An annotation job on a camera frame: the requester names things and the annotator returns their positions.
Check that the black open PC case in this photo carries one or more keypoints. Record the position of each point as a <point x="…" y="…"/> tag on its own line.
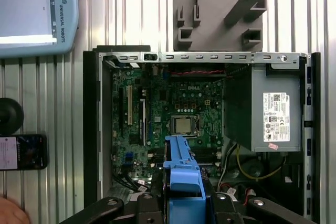
<point x="90" y="129"/>

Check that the grey parts rack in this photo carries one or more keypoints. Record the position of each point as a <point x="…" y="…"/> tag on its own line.
<point x="215" y="19"/>

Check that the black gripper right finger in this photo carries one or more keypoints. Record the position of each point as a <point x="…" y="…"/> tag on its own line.
<point x="225" y="208"/>

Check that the round black object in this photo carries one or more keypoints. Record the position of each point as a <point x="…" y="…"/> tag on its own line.
<point x="11" y="115"/>

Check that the pale blue teach pendant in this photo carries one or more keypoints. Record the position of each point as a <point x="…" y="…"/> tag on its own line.
<point x="64" y="24"/>

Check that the hard disk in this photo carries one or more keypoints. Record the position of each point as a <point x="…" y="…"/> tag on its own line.
<point x="183" y="176"/>

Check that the person's bare hand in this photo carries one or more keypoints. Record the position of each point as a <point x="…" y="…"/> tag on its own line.
<point x="11" y="212"/>

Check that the grey power supply unit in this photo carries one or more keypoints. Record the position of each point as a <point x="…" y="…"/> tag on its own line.
<point x="241" y="108"/>

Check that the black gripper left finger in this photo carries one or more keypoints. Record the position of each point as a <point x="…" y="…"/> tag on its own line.
<point x="149" y="208"/>

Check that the black smartphone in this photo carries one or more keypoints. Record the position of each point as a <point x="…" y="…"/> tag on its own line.
<point x="26" y="153"/>

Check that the CPU socket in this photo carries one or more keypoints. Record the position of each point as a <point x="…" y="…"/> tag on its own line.
<point x="172" y="127"/>

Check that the silver CPU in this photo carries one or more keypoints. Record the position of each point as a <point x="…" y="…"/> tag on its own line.
<point x="184" y="125"/>

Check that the green motherboard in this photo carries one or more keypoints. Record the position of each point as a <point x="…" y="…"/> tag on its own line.
<point x="162" y="98"/>

